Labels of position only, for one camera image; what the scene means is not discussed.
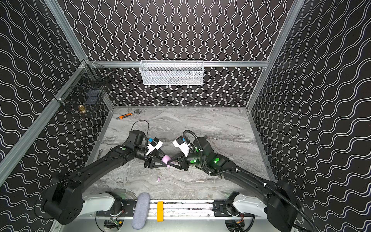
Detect silver combination wrench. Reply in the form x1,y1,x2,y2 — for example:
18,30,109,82
97,149,103,160

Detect adjustable wrench orange handle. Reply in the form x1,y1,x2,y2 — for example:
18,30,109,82
116,109,143,120

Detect aluminium corner post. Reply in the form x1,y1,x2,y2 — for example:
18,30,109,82
246,0,305,112
44,0,88,61

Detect brass fitting in basket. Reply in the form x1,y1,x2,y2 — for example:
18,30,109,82
78,105,87,115

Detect aluminium corner post right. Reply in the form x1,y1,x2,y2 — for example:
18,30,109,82
246,0,305,112

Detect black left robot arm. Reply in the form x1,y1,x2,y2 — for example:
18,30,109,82
41,130,167,225

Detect purple earbud charging case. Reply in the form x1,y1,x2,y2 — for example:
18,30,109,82
162,155,172,167

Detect aluminium left side rail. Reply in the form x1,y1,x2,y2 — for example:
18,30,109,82
1,60,87,184

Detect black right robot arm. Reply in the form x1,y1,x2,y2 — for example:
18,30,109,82
168,136,299,232

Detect yellow tape strip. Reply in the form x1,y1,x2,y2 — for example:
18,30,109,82
157,201,164,222

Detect aluminium horizontal back rail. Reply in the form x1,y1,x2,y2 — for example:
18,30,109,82
90,60,269,68

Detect black wire wall basket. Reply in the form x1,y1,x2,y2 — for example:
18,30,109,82
58,62,114,118

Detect grey foam roller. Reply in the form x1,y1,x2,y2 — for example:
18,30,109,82
131,192,150,230

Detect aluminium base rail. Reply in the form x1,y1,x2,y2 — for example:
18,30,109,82
95,199,267,220

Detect aluminium corner post left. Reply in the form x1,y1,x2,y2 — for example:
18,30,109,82
44,0,88,61

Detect black corrugated cable right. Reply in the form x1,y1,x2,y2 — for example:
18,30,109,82
182,130,318,232

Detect black thin cable left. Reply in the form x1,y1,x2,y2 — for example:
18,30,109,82
130,119,150,140

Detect white mesh wall basket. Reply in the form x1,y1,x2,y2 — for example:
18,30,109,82
139,60,205,86

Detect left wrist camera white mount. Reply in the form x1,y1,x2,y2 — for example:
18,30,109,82
146,137,163,155

